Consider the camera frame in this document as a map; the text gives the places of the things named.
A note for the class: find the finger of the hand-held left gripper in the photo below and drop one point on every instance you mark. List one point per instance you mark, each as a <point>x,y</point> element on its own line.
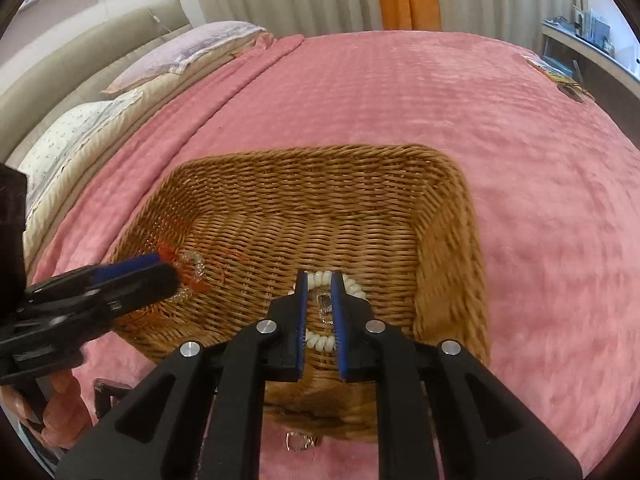
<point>125,266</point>
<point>145,287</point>

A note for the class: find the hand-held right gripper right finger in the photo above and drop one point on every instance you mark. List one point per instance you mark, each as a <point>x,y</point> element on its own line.
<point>340,325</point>

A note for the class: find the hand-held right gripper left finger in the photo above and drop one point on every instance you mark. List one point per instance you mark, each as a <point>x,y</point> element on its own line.
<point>301,320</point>

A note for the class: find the silver charm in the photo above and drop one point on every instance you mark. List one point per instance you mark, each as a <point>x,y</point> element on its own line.
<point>325,305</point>

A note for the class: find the brown wicker basket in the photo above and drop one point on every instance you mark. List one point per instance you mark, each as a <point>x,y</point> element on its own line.
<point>300,200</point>

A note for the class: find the silver earring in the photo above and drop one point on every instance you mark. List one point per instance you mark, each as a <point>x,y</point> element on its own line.
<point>300,442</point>

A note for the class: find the person's left hand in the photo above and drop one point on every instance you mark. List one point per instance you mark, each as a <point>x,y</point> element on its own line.
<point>60,400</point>

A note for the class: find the white floral pillow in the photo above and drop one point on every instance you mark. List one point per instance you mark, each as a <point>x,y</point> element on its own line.
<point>70,130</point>

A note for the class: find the cream folded quilt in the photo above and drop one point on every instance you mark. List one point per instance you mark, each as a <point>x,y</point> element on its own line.
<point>150,92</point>

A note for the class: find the beige padded headboard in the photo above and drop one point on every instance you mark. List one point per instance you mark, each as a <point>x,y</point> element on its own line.
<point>75,45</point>

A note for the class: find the lilac pillow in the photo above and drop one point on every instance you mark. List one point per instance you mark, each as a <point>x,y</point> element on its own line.
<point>185,45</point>

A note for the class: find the pink fleece blanket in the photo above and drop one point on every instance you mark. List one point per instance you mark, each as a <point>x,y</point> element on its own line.
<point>400,100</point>

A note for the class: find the colourful paper packet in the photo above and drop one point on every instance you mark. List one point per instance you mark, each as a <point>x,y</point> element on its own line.
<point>550,66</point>

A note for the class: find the white desk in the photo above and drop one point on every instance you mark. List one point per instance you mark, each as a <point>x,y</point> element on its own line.
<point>585,47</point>

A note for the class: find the desk organizer boxes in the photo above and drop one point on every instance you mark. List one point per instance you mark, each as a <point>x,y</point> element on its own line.
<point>595,25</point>

